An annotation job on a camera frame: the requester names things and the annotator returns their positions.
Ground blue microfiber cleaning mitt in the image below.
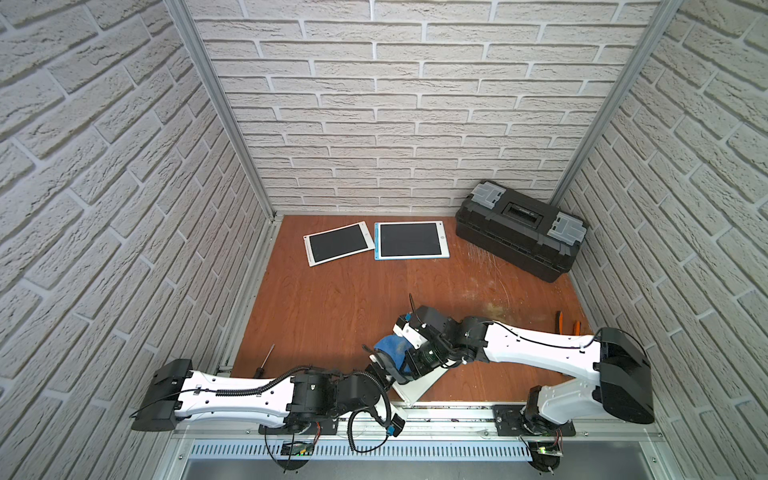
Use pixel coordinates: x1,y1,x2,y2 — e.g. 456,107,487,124
363,335,413,377

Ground white drawing tablet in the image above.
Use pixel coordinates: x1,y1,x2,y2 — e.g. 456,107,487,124
393,367,447,407
303,221,374,267

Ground blue-edged drawing tablet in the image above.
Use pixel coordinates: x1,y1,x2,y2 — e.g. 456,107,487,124
374,220,450,261

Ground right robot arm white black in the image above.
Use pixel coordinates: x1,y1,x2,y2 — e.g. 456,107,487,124
385,306,655,432

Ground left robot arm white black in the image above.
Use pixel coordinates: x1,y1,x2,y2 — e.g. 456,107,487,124
131,359,405,436

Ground black toolbox grey latches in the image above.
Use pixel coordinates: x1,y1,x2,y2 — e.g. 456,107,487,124
455,180,588,283

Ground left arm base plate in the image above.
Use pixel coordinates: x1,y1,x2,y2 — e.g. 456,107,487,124
258,407,339,435

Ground aluminium mounting rail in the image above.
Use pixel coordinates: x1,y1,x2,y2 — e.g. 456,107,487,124
173,402,665,442

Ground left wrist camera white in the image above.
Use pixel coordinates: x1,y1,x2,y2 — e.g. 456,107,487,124
386,413,405,437

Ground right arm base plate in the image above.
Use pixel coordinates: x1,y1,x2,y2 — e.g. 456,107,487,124
492,404,576,437

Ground orange handled pliers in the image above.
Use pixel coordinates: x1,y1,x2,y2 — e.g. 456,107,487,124
555,311,582,336

